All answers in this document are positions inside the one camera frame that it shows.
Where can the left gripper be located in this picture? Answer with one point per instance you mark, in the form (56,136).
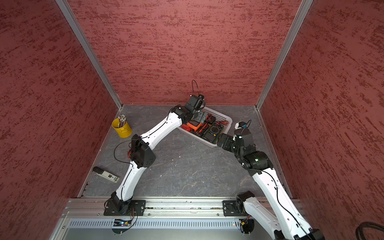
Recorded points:
(201,117)

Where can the black multimeter face down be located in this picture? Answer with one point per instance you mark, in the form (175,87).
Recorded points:
(210,119)

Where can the red black multimeter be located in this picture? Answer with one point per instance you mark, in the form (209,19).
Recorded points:
(186,128)

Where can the yellow metal pen cup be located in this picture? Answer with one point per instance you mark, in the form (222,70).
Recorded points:
(123,131)

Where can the pens in cup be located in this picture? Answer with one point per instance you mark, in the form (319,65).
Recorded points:
(122,120)

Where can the dark green multimeter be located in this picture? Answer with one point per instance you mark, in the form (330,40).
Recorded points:
(129,153)

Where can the green large multimeter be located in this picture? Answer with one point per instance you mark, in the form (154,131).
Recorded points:
(213,132)

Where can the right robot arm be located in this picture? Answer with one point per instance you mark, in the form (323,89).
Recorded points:
(284,221)

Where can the white plastic perforated basket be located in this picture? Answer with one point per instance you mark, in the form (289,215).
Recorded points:
(219,117)

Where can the orange multimeter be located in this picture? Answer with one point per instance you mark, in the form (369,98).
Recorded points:
(194,125)

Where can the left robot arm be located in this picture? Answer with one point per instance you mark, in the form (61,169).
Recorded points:
(142,155)

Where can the white grey handheld tester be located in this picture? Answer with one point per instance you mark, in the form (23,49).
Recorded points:
(106,175)

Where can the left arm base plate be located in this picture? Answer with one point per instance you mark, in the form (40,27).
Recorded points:
(134,207)

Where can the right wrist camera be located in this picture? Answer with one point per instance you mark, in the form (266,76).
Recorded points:
(242,127)

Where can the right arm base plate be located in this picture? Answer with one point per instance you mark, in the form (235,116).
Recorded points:
(234,209)

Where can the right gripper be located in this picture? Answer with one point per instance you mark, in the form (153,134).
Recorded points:
(228,139)

